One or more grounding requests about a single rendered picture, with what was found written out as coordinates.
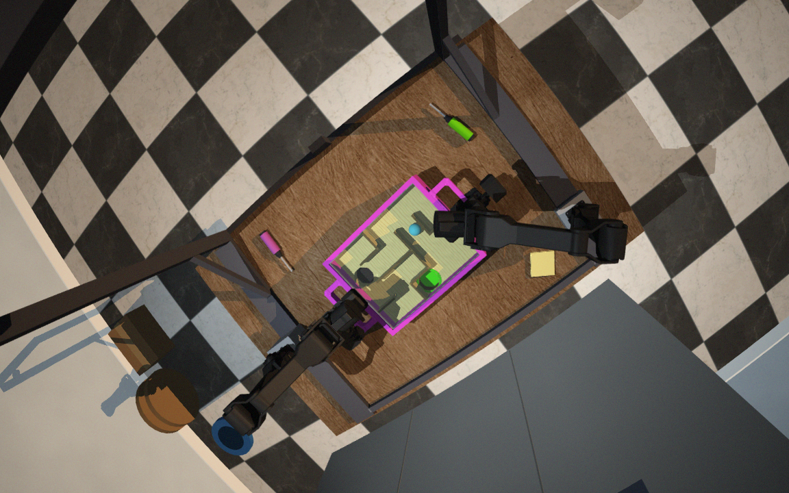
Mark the green cylinder with dark grey end cap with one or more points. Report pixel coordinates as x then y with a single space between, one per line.
457 126

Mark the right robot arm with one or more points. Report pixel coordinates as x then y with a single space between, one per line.
247 412

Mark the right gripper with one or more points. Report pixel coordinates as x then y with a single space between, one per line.
354 296

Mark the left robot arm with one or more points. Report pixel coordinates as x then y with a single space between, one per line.
495 231

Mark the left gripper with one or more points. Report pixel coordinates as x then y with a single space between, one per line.
493 189

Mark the pink-handled screwdriver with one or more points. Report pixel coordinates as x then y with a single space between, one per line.
270 243

